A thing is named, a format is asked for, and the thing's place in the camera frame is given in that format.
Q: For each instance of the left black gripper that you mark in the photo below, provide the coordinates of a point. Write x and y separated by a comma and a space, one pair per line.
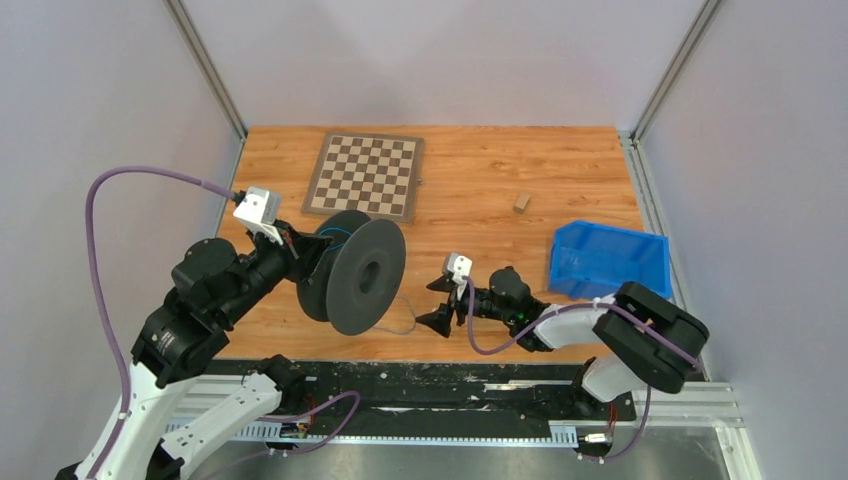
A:
303, 252

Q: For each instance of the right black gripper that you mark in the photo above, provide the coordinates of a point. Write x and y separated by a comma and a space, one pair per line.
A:
439, 320

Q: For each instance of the dark grey cable spool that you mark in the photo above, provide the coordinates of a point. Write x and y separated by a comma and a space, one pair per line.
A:
359, 275

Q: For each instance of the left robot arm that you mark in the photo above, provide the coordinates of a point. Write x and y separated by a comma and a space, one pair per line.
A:
214, 287

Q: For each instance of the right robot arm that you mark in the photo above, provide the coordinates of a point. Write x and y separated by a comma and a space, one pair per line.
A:
652, 342

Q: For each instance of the wooden chessboard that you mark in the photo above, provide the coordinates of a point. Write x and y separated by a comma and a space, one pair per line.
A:
378, 174

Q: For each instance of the small wooden block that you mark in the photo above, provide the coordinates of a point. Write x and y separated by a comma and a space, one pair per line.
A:
521, 203

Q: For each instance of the blue plastic bin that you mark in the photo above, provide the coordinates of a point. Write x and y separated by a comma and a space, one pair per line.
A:
590, 260

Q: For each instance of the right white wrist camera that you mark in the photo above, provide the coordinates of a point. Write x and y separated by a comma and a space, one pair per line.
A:
457, 268

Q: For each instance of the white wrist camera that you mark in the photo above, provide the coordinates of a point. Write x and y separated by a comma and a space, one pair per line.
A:
457, 268
258, 210

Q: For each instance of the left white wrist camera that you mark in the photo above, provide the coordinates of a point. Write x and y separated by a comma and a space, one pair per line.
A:
258, 210

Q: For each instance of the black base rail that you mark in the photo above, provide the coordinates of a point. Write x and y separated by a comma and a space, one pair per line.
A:
440, 403

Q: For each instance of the left aluminium frame post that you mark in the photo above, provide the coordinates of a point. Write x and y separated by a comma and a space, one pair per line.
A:
195, 44

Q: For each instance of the aluminium frame post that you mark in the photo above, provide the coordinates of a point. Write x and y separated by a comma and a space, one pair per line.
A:
689, 43
195, 44

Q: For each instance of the right aluminium frame post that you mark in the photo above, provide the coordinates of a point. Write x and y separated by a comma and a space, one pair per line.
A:
689, 43

